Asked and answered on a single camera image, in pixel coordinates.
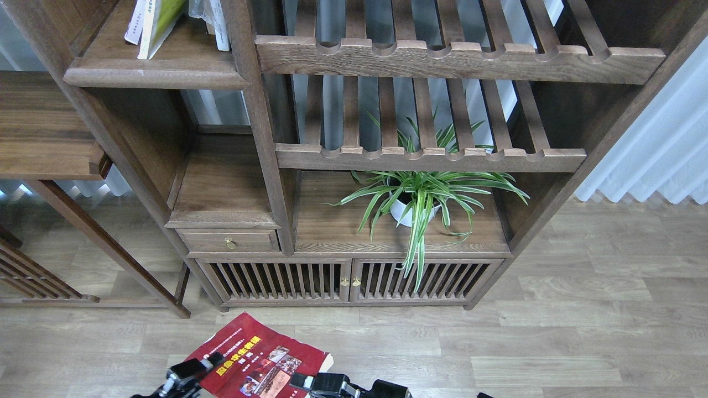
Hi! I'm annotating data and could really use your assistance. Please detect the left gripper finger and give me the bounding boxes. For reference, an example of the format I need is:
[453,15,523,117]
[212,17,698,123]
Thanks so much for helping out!
[163,353,225,395]

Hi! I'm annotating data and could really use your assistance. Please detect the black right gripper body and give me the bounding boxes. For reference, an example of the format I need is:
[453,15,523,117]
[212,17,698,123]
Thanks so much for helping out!
[349,380,412,398]

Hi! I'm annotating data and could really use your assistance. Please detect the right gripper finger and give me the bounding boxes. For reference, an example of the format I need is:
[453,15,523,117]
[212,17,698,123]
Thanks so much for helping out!
[290,373,355,397]

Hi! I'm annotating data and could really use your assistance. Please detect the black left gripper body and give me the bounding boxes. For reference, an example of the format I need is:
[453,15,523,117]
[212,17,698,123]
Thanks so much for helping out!
[132,384,202,398]

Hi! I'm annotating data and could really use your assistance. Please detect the red cover book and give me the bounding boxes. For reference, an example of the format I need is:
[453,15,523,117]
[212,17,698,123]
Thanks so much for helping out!
[187,312,334,397]

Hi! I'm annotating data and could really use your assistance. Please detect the yellow green cover book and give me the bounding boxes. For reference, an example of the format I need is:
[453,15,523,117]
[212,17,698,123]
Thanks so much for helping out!
[137,0,188,60]

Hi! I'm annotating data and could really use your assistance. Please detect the white purple cover book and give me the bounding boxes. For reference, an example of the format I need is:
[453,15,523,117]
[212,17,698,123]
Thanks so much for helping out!
[124,0,146,45]

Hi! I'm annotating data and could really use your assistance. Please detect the right slatted cabinet door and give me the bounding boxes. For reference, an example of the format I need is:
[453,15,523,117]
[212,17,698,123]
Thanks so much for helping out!
[350,259,503,305]

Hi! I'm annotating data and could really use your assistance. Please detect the slatted cabinet door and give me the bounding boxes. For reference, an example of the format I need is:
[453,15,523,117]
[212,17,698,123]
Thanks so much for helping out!
[197,259,352,307]
[350,259,503,305]

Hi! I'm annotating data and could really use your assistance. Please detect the left slatted cabinet door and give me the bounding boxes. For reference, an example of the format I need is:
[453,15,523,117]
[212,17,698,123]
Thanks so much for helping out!
[197,259,352,307]

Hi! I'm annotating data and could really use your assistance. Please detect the small wooden drawer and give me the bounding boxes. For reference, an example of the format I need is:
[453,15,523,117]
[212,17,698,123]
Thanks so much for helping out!
[175,228,280,253]

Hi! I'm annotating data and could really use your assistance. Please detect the white plant pot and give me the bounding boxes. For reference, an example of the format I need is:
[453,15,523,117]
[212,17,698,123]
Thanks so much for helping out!
[390,192,442,228]

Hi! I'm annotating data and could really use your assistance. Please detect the green spider plant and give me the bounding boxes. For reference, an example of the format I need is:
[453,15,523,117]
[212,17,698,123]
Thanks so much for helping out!
[326,108,530,291]

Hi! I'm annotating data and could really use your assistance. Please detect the dark wooden bookshelf unit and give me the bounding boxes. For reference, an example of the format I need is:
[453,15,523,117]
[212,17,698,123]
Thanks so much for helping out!
[2,1,706,309]

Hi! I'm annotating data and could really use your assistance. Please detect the wooden side table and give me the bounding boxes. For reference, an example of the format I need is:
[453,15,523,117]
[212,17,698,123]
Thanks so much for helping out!
[1,71,190,319]

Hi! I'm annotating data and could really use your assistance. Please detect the white rolled papers in plastic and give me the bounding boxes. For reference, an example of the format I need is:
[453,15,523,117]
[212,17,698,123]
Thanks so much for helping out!
[188,1,230,52]

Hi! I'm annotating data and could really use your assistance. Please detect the white curtain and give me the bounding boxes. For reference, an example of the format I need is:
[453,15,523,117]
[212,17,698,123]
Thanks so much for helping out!
[575,40,707,205]

